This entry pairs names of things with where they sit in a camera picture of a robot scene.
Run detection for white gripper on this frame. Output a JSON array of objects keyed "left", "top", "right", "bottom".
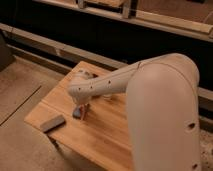
[{"left": 70, "top": 70, "right": 93, "bottom": 108}]

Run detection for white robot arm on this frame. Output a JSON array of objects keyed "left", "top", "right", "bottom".
[{"left": 68, "top": 53, "right": 202, "bottom": 171}]

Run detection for blue sponge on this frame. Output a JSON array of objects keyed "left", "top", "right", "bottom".
[{"left": 72, "top": 106, "right": 82, "bottom": 119}]

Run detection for white grey sponge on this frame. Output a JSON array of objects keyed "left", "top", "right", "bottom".
[{"left": 39, "top": 115, "right": 65, "bottom": 132}]

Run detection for white cup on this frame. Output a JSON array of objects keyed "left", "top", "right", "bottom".
[{"left": 103, "top": 94, "right": 112, "bottom": 100}]

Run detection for wooden table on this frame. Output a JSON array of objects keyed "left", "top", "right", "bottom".
[{"left": 25, "top": 61, "right": 133, "bottom": 171}]

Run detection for dark bin at left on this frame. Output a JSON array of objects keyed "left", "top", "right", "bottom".
[{"left": 0, "top": 31, "right": 15, "bottom": 72}]

